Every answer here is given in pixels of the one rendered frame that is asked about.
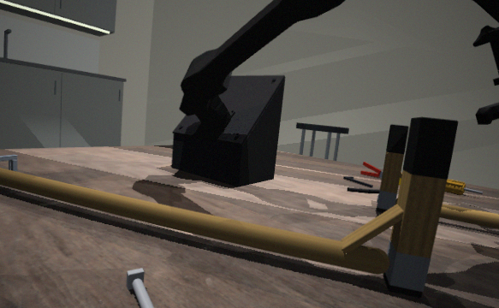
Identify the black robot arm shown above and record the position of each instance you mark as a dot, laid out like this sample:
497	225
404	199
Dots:
209	73

